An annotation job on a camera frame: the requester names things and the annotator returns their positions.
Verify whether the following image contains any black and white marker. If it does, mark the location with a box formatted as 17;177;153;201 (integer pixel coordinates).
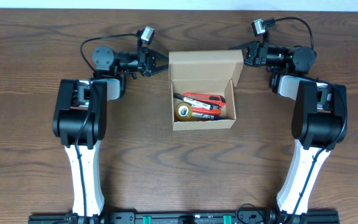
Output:
173;93;218;110

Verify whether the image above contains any orange utility knife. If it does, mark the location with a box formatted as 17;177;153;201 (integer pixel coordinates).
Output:
183;93;226;108

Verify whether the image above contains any brown cardboard box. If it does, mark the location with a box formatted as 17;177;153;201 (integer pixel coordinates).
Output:
168;50;244;131

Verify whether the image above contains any clear yellowish tape roll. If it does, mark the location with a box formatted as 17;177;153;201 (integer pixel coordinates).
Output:
175;103;193;121

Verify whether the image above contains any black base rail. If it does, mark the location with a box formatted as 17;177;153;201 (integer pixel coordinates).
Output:
27;208;340;224

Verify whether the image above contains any blue capped marker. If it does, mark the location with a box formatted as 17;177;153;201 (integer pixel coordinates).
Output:
191;113;225;121

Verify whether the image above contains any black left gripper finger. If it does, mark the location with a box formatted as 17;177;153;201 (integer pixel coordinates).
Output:
149;50;169;62
149;64;168;76

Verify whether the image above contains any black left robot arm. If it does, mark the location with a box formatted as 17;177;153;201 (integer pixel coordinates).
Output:
53;45;169;218

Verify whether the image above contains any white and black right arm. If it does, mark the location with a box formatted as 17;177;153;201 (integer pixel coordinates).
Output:
236;40;347;223

